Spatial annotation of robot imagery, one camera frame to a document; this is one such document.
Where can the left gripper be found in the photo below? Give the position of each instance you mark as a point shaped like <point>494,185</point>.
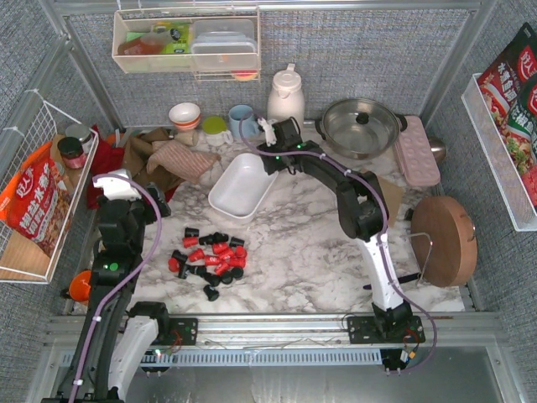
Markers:
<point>156,200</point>

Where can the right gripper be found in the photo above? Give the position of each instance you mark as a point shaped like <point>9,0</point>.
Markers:
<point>273,163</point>

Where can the white rectangular storage basket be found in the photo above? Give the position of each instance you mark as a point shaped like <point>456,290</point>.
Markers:
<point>241,189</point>

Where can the pink striped cloth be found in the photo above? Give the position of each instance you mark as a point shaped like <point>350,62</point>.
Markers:
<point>177,159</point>

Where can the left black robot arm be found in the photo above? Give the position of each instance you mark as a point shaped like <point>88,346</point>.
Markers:
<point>114,338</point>

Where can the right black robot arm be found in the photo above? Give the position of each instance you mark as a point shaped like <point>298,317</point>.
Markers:
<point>362,214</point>

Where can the red coffee capsule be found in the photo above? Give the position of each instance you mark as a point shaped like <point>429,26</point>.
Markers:
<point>219,248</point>
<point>226,254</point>
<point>211,260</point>
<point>240,252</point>
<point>189,242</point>
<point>174,265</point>
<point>197,255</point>
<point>222,268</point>

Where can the white thermos jug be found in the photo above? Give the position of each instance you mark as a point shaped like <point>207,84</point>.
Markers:
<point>286,99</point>

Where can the blue mug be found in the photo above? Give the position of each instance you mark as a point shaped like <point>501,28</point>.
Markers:
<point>243,116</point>

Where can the red cloth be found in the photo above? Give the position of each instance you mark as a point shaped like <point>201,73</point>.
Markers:
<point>108,159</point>

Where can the steel pot with lid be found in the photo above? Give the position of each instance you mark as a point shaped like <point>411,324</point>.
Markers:
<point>360,128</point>

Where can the green lid white cup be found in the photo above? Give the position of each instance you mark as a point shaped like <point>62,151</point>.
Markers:
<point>216,131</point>

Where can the orange cup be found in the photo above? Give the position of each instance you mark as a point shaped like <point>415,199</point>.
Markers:
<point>79,289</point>

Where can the brown cloth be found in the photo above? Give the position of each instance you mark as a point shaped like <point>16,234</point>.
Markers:
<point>137,151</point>

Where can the dark lid jar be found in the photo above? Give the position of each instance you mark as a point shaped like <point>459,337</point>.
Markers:
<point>72,153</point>

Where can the red seasoning packet left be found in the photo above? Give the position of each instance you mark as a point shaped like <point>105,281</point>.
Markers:
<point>33,204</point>

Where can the silver lid jar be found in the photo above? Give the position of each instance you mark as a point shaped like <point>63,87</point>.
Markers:
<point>82,133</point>

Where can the white orange striped bowl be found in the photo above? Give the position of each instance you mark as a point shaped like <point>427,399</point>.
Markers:
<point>185,115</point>

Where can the clear plastic food container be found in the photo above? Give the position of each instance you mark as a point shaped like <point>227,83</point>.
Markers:
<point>224,45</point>

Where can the brown cardboard piece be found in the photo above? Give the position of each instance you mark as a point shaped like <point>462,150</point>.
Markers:
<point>392,194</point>

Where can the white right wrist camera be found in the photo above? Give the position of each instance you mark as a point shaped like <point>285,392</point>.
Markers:
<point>268,130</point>

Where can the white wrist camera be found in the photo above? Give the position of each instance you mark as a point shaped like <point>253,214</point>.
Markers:
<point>268,130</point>
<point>116,185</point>

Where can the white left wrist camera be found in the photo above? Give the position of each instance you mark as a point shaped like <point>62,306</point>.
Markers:
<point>116,185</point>

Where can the left white wire basket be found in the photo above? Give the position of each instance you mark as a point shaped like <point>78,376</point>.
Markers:
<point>22,261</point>

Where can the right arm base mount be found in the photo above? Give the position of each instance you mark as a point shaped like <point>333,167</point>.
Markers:
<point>365,330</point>

